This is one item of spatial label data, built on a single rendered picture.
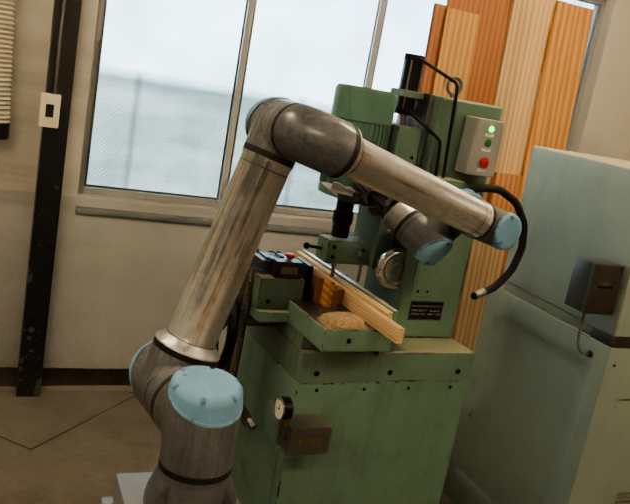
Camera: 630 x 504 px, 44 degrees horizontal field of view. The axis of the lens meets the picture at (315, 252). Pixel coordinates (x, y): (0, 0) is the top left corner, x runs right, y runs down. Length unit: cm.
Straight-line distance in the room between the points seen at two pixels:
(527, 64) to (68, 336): 247
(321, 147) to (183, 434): 62
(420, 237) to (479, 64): 199
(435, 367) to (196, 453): 98
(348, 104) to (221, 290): 74
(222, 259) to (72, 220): 181
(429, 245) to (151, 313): 189
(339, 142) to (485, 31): 237
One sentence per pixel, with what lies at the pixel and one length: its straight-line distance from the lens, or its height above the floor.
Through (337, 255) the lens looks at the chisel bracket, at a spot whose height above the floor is 103.
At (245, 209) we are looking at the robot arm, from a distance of 163.
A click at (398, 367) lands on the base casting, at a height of 75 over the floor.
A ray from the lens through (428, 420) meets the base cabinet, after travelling 241.
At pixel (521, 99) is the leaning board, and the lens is 399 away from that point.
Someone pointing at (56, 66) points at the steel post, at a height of 137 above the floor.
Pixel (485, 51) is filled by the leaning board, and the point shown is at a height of 176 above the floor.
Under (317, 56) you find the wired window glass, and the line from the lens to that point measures 364.
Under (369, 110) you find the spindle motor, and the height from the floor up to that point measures 145.
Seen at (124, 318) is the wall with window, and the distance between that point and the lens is 356.
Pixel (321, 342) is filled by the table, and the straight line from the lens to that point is 201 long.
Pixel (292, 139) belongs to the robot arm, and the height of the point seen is 139.
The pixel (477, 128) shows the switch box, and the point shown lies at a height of 145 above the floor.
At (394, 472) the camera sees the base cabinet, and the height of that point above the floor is 42.
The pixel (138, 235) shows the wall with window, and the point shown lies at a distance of 345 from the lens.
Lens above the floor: 152
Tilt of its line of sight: 13 degrees down
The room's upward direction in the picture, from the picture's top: 10 degrees clockwise
